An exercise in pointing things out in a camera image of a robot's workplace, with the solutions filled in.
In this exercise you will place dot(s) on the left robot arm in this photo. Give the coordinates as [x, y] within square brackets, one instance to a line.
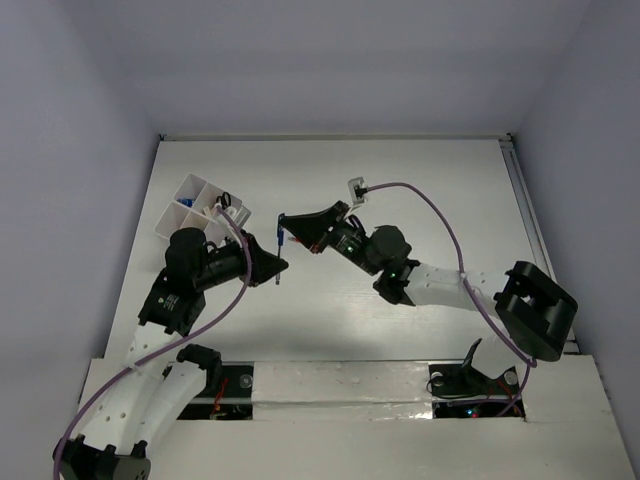
[113, 434]

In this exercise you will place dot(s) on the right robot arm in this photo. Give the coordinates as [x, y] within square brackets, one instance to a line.
[402, 280]

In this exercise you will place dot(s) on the blue ballpoint pen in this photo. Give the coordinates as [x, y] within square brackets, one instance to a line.
[280, 235]

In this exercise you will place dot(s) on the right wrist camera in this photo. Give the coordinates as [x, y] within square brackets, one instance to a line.
[358, 191]

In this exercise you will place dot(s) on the white compartment organizer box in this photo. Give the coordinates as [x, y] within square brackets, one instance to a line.
[177, 216]

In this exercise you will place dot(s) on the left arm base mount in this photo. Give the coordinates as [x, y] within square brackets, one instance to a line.
[228, 387]

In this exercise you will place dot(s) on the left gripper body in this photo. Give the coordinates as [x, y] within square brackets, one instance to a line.
[225, 263]

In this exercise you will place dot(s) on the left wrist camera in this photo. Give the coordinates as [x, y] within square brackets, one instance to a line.
[238, 215]

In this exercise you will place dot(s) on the blue correction fluid bottle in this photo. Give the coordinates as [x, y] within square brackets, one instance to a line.
[186, 202]

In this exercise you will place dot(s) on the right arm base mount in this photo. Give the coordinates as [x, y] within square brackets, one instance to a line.
[459, 391]

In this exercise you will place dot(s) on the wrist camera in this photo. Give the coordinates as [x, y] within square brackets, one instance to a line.
[238, 215]
[358, 191]

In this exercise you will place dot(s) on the aluminium side rail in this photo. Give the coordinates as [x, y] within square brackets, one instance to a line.
[535, 225]

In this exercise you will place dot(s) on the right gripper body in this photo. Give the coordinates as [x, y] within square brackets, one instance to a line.
[348, 244]

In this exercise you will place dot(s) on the black handled scissors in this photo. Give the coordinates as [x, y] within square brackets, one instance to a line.
[223, 200]

